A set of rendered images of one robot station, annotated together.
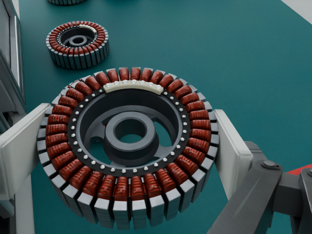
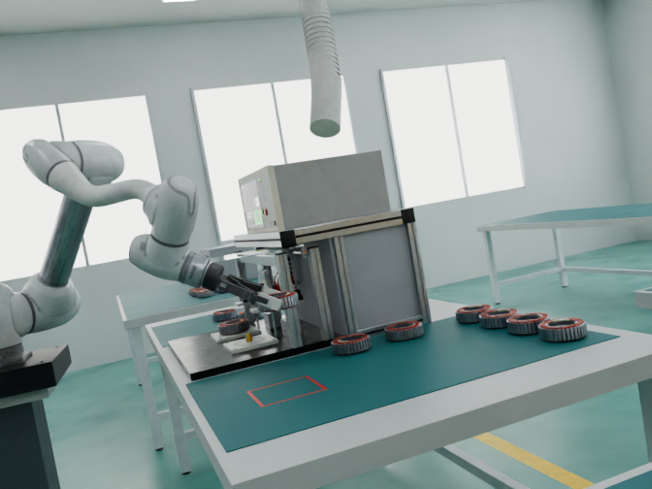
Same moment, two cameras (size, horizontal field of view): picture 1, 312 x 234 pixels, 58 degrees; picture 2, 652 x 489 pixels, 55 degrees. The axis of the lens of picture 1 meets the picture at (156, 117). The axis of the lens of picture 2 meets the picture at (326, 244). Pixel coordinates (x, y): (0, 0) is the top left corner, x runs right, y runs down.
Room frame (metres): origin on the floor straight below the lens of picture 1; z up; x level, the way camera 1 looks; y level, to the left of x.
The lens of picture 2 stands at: (0.31, -1.68, 1.16)
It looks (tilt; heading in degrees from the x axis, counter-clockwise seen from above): 3 degrees down; 92
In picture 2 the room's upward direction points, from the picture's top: 10 degrees counter-clockwise
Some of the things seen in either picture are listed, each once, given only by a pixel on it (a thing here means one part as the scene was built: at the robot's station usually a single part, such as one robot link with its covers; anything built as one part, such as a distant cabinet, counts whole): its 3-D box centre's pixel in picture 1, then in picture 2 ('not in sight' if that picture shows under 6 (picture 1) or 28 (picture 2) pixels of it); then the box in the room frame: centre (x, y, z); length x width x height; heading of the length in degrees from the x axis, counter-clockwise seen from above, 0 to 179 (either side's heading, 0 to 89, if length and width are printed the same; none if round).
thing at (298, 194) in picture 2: not in sight; (309, 194); (0.23, 0.53, 1.22); 0.44 x 0.39 x 0.20; 111
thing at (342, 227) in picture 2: not in sight; (314, 229); (0.22, 0.54, 1.09); 0.68 x 0.44 x 0.05; 111
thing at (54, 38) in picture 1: (78, 43); (404, 331); (0.44, 0.15, 0.77); 0.11 x 0.11 x 0.04
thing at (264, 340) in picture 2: not in sight; (249, 342); (-0.04, 0.32, 0.78); 0.15 x 0.15 x 0.01; 21
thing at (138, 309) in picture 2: not in sight; (209, 341); (-0.74, 2.72, 0.38); 1.85 x 1.10 x 0.75; 111
